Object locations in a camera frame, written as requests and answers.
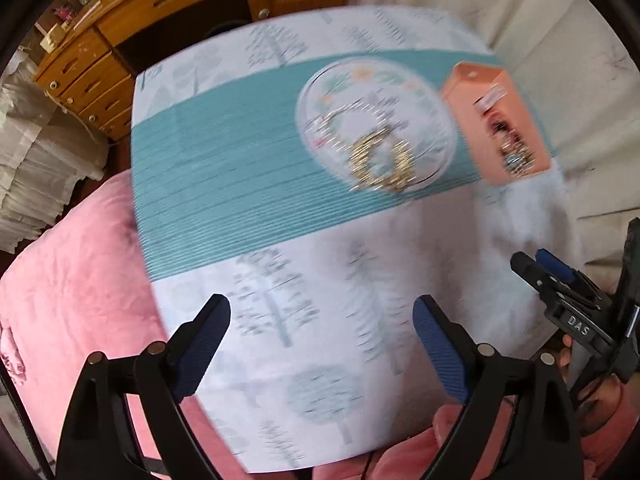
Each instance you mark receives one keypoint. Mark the pink jewelry box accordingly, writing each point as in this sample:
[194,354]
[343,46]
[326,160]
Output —
[505,143]

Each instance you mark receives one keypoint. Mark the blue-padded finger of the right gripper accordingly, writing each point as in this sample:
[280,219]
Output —
[548,275]

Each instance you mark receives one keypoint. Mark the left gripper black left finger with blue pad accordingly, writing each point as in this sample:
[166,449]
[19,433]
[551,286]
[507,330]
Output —
[98,439]

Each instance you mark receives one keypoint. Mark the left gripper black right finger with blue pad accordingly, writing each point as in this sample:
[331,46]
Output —
[520,405]

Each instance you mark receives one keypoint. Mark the white lace fabric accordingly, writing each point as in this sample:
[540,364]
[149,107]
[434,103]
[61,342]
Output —
[44,153]

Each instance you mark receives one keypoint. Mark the tree-print teal tablecloth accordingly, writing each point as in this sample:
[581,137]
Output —
[242,187]

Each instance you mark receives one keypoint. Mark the pink bed blanket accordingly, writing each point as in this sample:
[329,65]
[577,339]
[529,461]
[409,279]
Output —
[81,287]

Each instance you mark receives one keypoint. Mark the wooden desk with drawers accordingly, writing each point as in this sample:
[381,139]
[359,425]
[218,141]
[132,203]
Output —
[91,73]

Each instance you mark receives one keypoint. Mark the person's hand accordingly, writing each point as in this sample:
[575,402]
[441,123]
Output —
[603,398]

